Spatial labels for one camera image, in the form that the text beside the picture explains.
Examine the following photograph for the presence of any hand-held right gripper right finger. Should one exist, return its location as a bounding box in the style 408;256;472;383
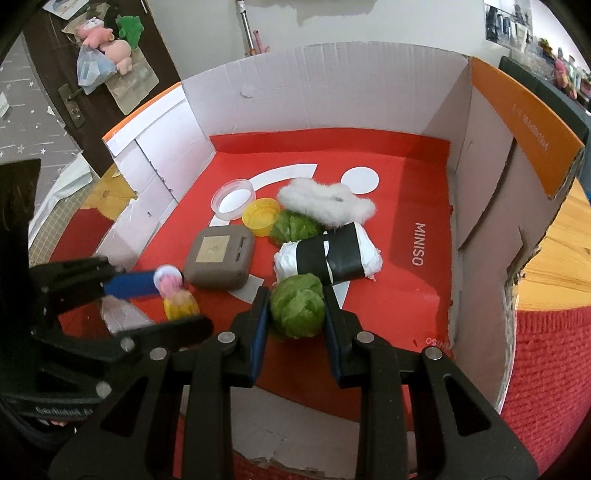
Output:
323;285;540;480

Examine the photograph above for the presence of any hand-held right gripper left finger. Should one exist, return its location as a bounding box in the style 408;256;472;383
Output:
48;286;273;480

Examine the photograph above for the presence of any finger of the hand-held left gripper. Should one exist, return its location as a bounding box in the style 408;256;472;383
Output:
28;257;155;324
32;318;215;398

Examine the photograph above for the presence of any small doll figurine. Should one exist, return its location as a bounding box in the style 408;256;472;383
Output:
154;264;200;322

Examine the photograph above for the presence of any grey square case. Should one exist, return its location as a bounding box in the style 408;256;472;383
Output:
185;226;256;291

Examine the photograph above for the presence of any white roll with black tape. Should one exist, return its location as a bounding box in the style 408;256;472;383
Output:
273;222;384;285

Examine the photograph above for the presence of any clear round lid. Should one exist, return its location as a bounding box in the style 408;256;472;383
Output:
211;178;256;220

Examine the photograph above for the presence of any white fluffy cotton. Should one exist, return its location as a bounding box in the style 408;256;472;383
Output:
277;178;377;228

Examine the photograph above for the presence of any torn cardboard box red bottom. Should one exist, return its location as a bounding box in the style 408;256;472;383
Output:
99;41;586;472

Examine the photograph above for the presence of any white grid paper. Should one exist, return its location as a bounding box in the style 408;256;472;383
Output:
28;157;100;232

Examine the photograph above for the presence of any yellow bottle cap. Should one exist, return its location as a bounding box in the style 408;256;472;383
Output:
243;198;280;237

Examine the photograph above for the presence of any dark brown door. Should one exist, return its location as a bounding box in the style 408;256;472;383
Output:
23;0;181;176

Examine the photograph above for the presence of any grey starred cloth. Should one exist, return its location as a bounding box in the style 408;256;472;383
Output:
0;32;84;162

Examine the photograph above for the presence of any clear plastic bag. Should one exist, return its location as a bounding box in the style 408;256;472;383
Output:
76;46;118;95

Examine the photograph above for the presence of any red knitted mat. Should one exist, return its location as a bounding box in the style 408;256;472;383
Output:
46;208;591;480

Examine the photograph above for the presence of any pink plush toy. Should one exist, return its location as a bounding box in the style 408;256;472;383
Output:
76;16;134;75

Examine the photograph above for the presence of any green plush toy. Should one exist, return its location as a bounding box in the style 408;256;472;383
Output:
115;15;144;47

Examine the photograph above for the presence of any metal door handle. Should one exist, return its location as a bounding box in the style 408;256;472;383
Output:
58;84;86;127

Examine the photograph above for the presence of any metal mop handle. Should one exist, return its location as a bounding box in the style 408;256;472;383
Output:
236;0;257;58

